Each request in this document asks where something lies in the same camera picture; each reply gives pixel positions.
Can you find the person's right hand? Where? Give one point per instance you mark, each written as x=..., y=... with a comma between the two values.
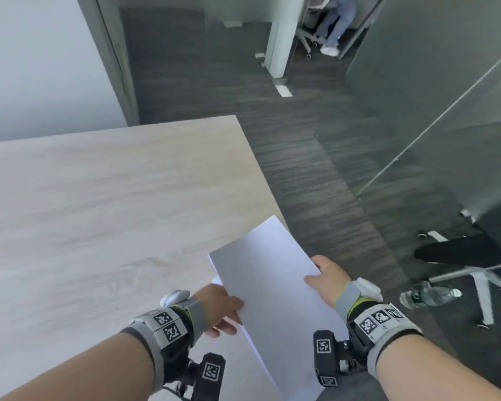
x=330, y=281

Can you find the person's left hand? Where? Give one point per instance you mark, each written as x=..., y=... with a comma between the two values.
x=217, y=309

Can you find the stack of white sheets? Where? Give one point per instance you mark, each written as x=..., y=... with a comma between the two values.
x=271, y=288

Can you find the person's right forearm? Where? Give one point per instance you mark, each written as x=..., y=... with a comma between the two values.
x=434, y=371

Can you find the person's left forearm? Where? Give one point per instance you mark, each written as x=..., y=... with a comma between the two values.
x=87, y=371

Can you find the clear plastic water bottle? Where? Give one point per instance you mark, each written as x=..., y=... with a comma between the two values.
x=430, y=295

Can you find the light wooden table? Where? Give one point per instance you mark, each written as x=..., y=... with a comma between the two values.
x=108, y=225

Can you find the grey office chair base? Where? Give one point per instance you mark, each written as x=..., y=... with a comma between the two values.
x=307, y=39

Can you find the white pillar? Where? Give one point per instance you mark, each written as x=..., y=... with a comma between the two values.
x=282, y=37

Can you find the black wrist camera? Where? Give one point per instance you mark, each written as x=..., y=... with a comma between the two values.
x=325, y=354
x=208, y=375

